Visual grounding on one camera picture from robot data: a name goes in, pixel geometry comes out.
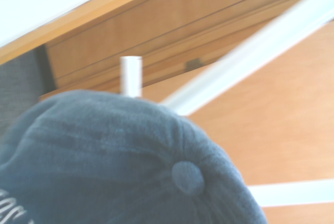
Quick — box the dark blue baseball cap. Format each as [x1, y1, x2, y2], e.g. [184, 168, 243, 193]
[0, 89, 269, 224]

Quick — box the brass door hinge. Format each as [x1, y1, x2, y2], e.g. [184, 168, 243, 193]
[185, 58, 207, 70]

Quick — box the wooden drawer cabinet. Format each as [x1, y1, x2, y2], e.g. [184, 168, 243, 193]
[0, 0, 334, 99]

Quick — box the brown wooden door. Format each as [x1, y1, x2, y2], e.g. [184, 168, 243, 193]
[142, 21, 334, 224]

